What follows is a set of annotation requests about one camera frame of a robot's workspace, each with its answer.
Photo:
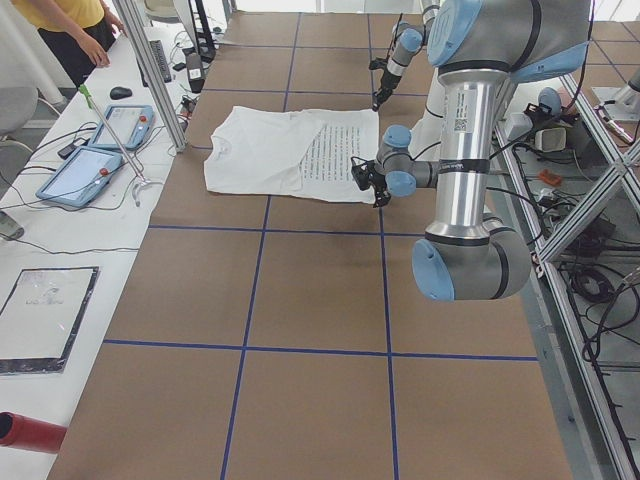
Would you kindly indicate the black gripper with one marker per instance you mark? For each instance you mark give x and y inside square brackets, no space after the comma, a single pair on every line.
[385,81]
[376,184]

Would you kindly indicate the white long-sleeve printed t-shirt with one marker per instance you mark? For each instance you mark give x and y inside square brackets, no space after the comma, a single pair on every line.
[304,154]

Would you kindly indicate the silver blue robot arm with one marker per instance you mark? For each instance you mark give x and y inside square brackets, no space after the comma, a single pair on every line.
[476,48]
[406,42]

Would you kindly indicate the black keyboard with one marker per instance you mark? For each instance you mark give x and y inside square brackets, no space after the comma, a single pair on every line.
[158,54]

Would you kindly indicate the metal reacher stick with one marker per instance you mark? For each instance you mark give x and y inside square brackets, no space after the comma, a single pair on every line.
[141,181]

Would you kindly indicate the blue teach pendant far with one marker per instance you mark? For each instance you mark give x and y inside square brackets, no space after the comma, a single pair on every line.
[131,123]

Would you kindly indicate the blue teach pendant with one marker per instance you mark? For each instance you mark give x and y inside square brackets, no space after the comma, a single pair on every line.
[131,123]
[81,177]

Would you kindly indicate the black computer mouse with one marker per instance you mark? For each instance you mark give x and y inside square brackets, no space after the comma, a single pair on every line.
[119,93]

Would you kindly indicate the blue teach pendant near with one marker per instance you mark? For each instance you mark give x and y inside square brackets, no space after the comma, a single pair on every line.
[81,177]

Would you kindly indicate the person in yellow shirt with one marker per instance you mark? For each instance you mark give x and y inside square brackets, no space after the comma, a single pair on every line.
[79,33]

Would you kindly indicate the silver-edged plastic bag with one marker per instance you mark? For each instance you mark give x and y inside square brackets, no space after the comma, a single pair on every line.
[41,318]

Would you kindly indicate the red cylinder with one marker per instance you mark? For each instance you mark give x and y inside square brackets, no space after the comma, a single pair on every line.
[26,433]

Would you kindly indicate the aluminium frame post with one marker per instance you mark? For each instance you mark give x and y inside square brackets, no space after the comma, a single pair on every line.
[132,21]

